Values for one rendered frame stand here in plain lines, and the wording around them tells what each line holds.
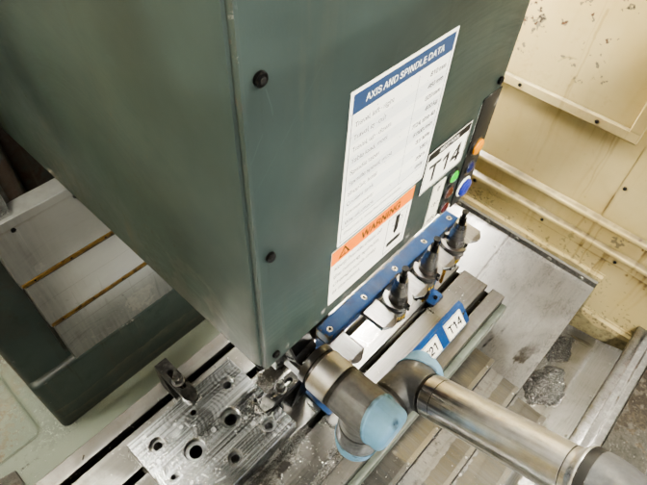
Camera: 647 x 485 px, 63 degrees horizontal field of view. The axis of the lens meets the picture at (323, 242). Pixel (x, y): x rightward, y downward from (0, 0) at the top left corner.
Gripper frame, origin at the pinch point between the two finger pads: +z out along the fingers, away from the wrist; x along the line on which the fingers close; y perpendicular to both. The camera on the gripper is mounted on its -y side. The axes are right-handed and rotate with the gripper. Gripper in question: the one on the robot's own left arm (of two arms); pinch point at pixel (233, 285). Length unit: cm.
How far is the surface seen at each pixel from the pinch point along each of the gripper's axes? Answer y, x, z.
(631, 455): 140, 114, -98
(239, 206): -44, -12, -20
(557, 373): 75, 79, -54
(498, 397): 70, 55, -44
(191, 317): 74, 12, 42
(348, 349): 20.2, 13.8, -16.4
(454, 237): 16, 51, -16
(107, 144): -37.7, -12.5, 1.3
